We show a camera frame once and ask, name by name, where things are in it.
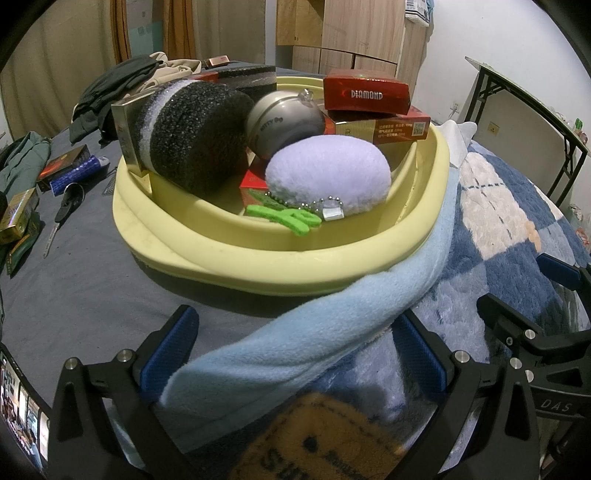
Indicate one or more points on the gold green box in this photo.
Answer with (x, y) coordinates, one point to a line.
(18, 214)

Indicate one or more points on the orange curtain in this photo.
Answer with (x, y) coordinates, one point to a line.
(178, 27)
(119, 30)

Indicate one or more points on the blue white plaid blanket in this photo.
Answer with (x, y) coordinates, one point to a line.
(498, 217)

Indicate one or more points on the strip of pictures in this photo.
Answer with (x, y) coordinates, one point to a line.
(23, 406)

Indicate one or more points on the wooden wardrobe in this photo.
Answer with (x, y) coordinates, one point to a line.
(355, 32)

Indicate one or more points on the silver gold box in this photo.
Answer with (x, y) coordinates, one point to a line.
(124, 134)

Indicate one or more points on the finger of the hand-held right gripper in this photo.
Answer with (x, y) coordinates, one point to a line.
(561, 273)
(545, 344)

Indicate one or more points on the small red box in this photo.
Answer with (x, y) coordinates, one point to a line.
(205, 76)

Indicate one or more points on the black red box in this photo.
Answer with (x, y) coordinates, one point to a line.
(62, 166)

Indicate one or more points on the red box with gold stripe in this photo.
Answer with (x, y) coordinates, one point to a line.
(392, 129)

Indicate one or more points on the wall socket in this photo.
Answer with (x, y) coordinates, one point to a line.
(494, 128)

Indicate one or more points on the silver round tin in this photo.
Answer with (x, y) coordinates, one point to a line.
(281, 120)

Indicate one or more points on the small copper box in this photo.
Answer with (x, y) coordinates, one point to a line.
(217, 60)

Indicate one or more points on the green cloth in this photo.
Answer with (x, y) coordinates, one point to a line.
(21, 157)

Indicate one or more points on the blue textured packet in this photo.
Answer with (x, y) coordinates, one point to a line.
(76, 175)

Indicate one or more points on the yellow embroidered patch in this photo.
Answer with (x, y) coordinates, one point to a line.
(318, 443)

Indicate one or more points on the black sponge block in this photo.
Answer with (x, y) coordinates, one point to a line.
(249, 76)

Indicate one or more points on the grey bed sheet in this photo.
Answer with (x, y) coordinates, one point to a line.
(83, 286)

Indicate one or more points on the dark green box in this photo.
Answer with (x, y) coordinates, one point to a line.
(23, 249)

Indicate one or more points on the black sponge cylinder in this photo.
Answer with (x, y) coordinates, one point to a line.
(198, 134)

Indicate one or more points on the black folding table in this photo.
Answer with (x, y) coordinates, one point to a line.
(531, 110)

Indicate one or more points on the beige curtain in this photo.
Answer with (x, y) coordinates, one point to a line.
(55, 60)

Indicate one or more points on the yellow plastic basin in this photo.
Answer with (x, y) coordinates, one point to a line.
(277, 258)

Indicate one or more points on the dark red box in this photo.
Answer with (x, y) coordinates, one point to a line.
(364, 94)

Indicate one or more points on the hanging plastic bag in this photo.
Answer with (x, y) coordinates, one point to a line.
(418, 11)

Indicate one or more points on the dark green clothing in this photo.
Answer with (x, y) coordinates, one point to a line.
(115, 87)

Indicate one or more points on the beige clothing pile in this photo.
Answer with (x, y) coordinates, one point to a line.
(175, 69)

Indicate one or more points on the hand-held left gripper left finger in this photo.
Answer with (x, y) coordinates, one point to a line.
(168, 350)

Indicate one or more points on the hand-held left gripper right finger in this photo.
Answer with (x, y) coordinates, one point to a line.
(418, 350)

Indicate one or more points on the light blue towel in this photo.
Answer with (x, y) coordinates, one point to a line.
(323, 314)

